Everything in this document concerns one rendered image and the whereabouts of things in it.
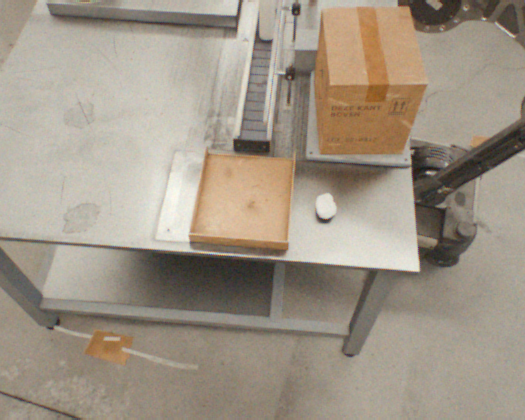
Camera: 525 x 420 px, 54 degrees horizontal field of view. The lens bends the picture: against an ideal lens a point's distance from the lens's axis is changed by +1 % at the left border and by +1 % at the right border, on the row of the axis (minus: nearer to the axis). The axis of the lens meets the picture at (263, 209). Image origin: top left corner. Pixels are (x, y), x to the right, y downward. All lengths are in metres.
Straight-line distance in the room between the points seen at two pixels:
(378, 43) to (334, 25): 0.13
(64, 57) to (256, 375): 1.33
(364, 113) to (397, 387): 1.14
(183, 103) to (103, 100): 0.25
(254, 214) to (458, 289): 1.20
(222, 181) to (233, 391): 0.91
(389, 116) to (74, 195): 0.88
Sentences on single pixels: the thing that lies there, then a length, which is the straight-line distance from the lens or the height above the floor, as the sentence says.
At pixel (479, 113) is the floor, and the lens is 3.00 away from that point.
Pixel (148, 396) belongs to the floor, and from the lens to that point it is 2.11.
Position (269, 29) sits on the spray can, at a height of 0.93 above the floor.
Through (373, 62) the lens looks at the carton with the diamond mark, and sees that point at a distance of 1.38.
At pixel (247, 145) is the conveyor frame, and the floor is 0.85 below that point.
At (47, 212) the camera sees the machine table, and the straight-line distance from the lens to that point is 1.52.
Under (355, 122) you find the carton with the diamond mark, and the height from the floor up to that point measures 0.99.
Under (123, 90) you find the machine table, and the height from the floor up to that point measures 0.83.
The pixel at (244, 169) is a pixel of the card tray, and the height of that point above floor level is 0.83.
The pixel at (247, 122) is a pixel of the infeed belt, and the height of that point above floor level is 0.88.
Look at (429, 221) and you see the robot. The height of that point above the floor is 0.24.
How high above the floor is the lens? 2.01
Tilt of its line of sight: 57 degrees down
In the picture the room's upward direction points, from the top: straight up
